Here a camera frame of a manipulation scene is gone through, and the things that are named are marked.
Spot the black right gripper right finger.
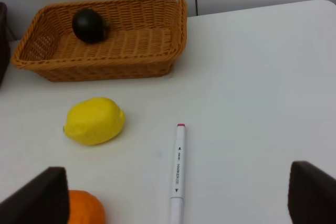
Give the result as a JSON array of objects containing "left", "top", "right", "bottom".
[{"left": 288, "top": 161, "right": 335, "bottom": 223}]

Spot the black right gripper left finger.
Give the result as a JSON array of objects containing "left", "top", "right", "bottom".
[{"left": 1, "top": 167, "right": 70, "bottom": 223}]

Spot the orange tangerine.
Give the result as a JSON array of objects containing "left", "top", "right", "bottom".
[{"left": 68, "top": 190, "right": 106, "bottom": 224}]

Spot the yellow lemon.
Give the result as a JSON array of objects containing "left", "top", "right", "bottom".
[{"left": 63, "top": 97, "right": 125, "bottom": 145}]

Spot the white marker pink cap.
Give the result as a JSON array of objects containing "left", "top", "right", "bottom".
[{"left": 170, "top": 123, "right": 186, "bottom": 224}]

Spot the dark purple mangosteen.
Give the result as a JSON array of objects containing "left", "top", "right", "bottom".
[{"left": 72, "top": 8, "right": 110, "bottom": 44}]

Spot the dark brown wicker basket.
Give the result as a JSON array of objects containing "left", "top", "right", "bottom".
[{"left": 0, "top": 2, "right": 11, "bottom": 83}]

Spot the orange wicker basket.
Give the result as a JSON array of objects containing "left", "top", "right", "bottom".
[{"left": 12, "top": 0, "right": 187, "bottom": 82}]

